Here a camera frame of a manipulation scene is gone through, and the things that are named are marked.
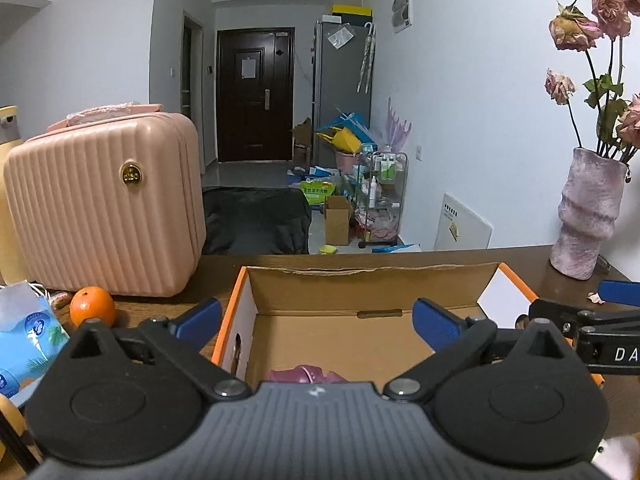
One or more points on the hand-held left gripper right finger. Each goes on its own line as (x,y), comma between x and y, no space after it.
(435,324)

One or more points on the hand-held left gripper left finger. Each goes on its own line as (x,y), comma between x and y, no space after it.
(200,322)

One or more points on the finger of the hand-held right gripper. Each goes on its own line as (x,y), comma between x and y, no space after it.
(552,312)
(622,292)

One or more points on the red printed cardboard box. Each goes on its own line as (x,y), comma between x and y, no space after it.
(350,330)

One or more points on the mauve plush item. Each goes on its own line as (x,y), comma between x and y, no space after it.
(305,375)

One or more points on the pink textured vase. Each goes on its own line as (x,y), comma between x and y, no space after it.
(585,210)

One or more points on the white flat board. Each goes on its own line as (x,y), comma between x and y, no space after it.
(462,227)

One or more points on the orange tangerine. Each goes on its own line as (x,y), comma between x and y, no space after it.
(92,307)

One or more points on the black fabric bag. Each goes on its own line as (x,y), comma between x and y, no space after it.
(255,220)

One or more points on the metal rolling cart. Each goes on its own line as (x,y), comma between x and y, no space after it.
(382,195)

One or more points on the small brown cardboard box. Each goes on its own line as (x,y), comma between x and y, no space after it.
(337,222)

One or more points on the pink ribbed suitcase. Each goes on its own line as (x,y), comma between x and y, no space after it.
(100,210)

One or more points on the green printed sack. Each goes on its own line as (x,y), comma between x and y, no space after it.
(319,194)

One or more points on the blue tissue pack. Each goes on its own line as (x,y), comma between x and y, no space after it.
(25,340)

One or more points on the pink bucket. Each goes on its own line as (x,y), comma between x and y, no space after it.
(346,161)

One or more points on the lilac umbrella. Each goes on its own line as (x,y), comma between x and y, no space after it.
(395,130)

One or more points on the yellow bag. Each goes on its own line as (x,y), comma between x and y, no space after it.
(342,140)

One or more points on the dark brown entrance door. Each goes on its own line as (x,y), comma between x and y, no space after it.
(255,120)

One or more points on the brown open carton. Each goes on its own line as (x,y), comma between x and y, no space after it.
(301,135)

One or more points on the blue folded rack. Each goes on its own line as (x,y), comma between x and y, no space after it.
(350,121)

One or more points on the yellow thermos jug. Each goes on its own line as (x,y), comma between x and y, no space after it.
(7,210)

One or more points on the pink cloth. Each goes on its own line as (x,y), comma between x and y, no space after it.
(100,114)

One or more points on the grey refrigerator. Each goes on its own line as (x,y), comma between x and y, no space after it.
(340,90)

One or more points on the white paper notice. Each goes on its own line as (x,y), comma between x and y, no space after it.
(248,68)

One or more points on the white hanging umbrella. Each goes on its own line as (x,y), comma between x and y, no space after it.
(366,57)

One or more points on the bunch of dried pink roses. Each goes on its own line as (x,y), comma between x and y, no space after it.
(610,7)

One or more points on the clear bag on refrigerator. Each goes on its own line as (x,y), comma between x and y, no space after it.
(340,37)

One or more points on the yellow black box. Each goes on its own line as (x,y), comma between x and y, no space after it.
(352,12)

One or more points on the grey side door frame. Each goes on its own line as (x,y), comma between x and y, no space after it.
(192,90)

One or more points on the white wall panel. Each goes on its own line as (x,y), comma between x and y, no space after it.
(401,10)

